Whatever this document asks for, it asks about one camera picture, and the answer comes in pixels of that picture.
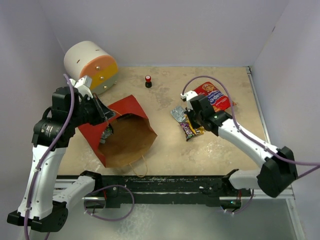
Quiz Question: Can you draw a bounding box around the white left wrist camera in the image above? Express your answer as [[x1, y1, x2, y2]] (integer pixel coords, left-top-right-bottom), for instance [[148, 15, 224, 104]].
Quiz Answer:
[[69, 75, 92, 96]]

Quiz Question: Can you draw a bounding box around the yellow m&m packet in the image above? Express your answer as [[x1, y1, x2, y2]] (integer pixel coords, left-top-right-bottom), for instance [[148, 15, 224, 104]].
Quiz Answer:
[[191, 126, 205, 135]]

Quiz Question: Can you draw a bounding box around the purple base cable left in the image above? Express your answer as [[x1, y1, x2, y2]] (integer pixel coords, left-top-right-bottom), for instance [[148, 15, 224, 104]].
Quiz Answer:
[[83, 184, 135, 222]]

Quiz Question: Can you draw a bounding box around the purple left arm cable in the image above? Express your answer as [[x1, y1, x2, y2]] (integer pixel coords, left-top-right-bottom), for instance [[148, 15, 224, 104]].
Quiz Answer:
[[23, 73, 76, 240]]

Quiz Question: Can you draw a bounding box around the red candy bag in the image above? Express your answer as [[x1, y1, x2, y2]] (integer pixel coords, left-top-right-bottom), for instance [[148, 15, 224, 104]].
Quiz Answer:
[[194, 81, 231, 112]]

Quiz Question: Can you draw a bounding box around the red paper bag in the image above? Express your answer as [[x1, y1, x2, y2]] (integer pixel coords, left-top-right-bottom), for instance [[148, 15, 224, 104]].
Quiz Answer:
[[79, 95, 158, 178]]

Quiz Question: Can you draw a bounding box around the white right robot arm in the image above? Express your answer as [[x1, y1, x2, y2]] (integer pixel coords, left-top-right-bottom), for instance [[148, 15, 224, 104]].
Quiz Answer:
[[181, 91, 298, 198]]

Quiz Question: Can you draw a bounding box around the red black stamp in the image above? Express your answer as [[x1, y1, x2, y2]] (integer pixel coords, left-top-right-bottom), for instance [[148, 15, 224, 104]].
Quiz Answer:
[[145, 75, 152, 88]]

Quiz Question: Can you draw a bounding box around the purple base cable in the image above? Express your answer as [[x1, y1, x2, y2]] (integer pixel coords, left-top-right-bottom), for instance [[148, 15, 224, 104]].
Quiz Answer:
[[83, 184, 135, 222], [223, 188, 255, 215]]

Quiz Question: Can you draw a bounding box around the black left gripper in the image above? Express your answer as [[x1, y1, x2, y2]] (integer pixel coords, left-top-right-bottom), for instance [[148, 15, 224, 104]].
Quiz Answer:
[[70, 93, 116, 128]]

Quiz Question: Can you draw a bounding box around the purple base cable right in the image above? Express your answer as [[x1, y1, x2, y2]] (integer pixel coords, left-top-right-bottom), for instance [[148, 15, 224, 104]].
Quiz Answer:
[[223, 188, 255, 215]]

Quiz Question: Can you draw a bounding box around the silver foil snack packet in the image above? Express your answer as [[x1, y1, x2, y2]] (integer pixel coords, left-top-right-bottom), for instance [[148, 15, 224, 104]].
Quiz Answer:
[[170, 106, 187, 123]]

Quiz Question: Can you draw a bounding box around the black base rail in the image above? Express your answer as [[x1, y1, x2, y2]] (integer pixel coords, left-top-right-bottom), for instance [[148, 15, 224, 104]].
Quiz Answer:
[[85, 175, 251, 209]]

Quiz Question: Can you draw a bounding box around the white cylindrical toy drum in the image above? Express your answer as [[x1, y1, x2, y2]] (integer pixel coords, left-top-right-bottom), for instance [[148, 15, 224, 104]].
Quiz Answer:
[[63, 40, 119, 95]]

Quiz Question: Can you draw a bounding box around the purple m&m packet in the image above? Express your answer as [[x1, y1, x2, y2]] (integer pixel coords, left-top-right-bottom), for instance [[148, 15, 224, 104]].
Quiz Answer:
[[179, 121, 196, 141]]

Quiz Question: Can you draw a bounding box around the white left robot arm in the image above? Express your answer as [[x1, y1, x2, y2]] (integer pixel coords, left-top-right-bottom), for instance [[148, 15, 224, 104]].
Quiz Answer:
[[7, 86, 116, 233]]

